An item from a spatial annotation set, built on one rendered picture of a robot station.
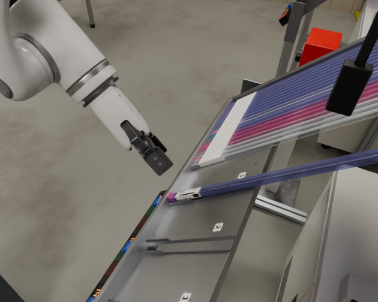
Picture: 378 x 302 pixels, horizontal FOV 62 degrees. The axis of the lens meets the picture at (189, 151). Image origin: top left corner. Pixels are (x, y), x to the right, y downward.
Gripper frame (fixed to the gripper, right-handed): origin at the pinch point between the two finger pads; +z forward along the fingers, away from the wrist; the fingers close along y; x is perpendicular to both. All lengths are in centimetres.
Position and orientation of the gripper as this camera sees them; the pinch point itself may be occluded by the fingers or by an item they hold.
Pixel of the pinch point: (160, 158)
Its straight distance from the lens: 56.4
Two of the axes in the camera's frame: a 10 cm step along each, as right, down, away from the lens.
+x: 7.7, -6.4, -0.3
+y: 1.7, 2.5, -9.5
